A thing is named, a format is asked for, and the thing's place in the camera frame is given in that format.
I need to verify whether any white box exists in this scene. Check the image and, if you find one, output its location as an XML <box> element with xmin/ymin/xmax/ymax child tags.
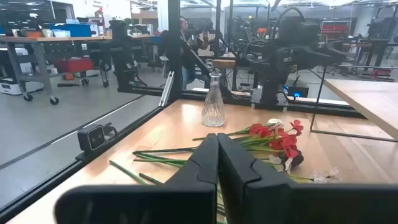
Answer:
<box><xmin>0</xmin><ymin>77</ymin><xmax>44</xmax><ymax>96</ymax></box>

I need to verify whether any silver aluminium bracket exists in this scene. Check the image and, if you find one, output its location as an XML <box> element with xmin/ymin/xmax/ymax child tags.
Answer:
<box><xmin>158</xmin><ymin>70</ymin><xmax>175</xmax><ymax>108</ymax></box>

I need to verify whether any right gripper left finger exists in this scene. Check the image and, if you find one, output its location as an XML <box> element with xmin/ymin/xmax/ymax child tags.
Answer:
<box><xmin>54</xmin><ymin>133</ymin><xmax>220</xmax><ymax>224</ymax></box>

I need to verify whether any wooden shelf black frame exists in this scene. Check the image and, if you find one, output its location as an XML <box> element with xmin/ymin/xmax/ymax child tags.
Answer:
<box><xmin>310</xmin><ymin>65</ymin><xmax>398</xmax><ymax>143</ymax></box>

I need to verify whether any red cabinet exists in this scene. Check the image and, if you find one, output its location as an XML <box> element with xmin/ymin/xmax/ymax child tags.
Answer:
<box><xmin>320</xmin><ymin>20</ymin><xmax>351</xmax><ymax>40</ymax></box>

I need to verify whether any black device blue light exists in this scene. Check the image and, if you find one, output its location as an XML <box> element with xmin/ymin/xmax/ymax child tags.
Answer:
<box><xmin>284</xmin><ymin>79</ymin><xmax>310</xmax><ymax>99</ymax></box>

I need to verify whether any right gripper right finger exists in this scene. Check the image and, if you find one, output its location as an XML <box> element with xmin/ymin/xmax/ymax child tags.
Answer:
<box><xmin>217</xmin><ymin>133</ymin><xmax>398</xmax><ymax>224</ymax></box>

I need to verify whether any blue storage bin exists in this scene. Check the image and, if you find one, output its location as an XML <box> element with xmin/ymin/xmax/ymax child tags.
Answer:
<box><xmin>49</xmin><ymin>23</ymin><xmax>93</xmax><ymax>38</ymax></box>

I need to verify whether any person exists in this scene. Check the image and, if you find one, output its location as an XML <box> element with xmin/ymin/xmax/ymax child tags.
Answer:
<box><xmin>178</xmin><ymin>16</ymin><xmax>215</xmax><ymax>90</ymax></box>

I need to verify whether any orange artificial tulip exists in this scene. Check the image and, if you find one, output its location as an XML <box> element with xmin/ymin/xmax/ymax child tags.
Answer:
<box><xmin>139</xmin><ymin>172</ymin><xmax>162</xmax><ymax>185</ymax></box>

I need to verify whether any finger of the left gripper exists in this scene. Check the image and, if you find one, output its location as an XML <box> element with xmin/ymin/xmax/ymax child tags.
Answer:
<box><xmin>310</xmin><ymin>45</ymin><xmax>348</xmax><ymax>71</ymax></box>

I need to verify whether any red artificial flower spray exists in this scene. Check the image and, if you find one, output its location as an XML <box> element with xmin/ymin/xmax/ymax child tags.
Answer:
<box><xmin>132</xmin><ymin>119</ymin><xmax>305</xmax><ymax>167</ymax></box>

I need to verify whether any red toolbox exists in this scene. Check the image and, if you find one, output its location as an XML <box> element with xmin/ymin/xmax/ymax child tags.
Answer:
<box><xmin>52</xmin><ymin>57</ymin><xmax>95</xmax><ymax>75</ymax></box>

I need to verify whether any clear glass vase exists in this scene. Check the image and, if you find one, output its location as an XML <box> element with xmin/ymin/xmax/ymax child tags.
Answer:
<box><xmin>201</xmin><ymin>70</ymin><xmax>226</xmax><ymax>128</ymax></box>

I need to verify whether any wooden workbench on wheels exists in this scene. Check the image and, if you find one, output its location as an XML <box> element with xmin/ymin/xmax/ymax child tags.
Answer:
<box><xmin>0</xmin><ymin>35</ymin><xmax>111</xmax><ymax>106</ymax></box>

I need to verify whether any black table-level camera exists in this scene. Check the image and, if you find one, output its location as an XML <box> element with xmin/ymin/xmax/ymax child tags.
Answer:
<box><xmin>76</xmin><ymin>123</ymin><xmax>118</xmax><ymax>154</ymax></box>

